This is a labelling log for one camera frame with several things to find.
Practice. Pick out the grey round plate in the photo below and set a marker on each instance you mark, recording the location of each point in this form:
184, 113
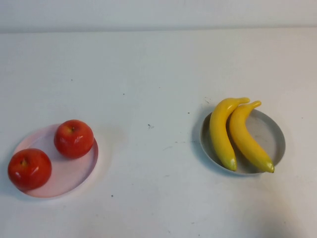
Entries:
267, 138

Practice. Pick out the pink round plate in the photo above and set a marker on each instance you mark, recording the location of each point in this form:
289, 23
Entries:
71, 173

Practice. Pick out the red apple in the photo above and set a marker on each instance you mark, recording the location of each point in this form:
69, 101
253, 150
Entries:
74, 141
29, 171

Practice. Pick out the yellow banana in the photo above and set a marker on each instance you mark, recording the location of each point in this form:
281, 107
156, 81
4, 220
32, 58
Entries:
220, 134
247, 141

